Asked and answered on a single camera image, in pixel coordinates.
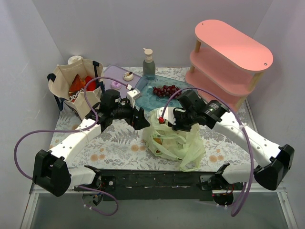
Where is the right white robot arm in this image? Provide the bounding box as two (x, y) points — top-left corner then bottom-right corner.
(168, 90), (295, 190)

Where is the orange Doritos chip bag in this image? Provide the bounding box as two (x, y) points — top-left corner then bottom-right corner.
(68, 74), (98, 103)

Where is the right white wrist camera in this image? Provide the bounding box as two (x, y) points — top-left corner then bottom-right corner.
(156, 107), (176, 125)

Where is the orange toy bread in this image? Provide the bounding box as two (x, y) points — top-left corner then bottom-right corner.
(153, 138), (163, 145)

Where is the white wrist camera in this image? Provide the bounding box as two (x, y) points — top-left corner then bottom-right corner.
(126, 84), (142, 107)
(156, 107), (176, 125)

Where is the blue transparent plastic tray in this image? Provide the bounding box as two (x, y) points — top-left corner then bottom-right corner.
(135, 75), (191, 112)

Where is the light green plastic grocery bag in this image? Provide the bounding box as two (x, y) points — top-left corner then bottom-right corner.
(142, 109), (206, 172)

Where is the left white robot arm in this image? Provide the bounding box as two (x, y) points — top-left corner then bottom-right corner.
(32, 89), (150, 197)

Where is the beige canvas tote bag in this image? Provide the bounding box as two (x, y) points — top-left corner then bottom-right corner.
(47, 58), (105, 120)

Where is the red grape bunch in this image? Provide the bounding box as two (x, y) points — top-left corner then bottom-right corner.
(152, 85), (180, 97)

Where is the purple plastic lid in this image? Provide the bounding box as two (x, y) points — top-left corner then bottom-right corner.
(103, 64), (141, 90)

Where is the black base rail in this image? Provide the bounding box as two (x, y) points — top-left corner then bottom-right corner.
(75, 167), (243, 201)

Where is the pink three-tier shelf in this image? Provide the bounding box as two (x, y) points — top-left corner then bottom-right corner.
(185, 20), (274, 111)

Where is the purple toy food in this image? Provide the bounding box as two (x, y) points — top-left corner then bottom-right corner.
(111, 81), (122, 90)

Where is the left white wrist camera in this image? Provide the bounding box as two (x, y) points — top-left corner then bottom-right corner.
(126, 84), (142, 107)

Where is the grey soap pump bottle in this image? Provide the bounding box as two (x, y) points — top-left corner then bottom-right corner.
(142, 48), (155, 76)

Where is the white cream toy pastry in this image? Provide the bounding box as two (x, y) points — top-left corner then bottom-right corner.
(123, 72), (134, 81)

